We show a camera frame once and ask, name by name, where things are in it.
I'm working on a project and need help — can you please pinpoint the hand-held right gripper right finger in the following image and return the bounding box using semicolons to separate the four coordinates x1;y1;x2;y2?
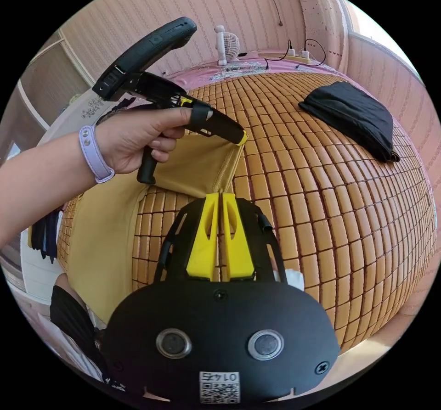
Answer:
221;193;256;281

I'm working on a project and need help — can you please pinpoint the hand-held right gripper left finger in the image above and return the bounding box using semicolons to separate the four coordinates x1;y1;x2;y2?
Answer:
186;192;220;281

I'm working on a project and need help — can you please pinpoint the yellow short sleeve shirt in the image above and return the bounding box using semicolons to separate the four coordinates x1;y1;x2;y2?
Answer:
63;130;247;325

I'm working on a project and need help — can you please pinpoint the person's left forearm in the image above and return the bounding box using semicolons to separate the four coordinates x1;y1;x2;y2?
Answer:
0;124;116;247

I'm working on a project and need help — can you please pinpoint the person's left hand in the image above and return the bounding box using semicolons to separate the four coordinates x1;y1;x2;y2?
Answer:
94;107;192;175

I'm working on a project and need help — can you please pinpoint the small white fan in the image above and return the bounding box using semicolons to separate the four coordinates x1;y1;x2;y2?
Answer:
214;25;241;67

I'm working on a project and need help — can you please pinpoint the bed with woven mat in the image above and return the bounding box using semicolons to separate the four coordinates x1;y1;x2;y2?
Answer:
57;59;439;353

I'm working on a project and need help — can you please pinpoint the black garment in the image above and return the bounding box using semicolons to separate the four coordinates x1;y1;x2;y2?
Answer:
298;80;402;164

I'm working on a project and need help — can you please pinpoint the person's body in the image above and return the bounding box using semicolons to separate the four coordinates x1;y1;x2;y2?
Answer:
49;273;129;394

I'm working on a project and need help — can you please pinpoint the pile of clothes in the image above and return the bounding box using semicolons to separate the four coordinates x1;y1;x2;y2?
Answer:
28;209;62;264

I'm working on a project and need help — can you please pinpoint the cupboard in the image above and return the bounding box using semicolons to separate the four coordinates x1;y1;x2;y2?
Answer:
0;30;99;163

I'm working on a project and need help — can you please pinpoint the power strip with cables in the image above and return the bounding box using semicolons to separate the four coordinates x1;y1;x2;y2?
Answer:
257;39;327;71

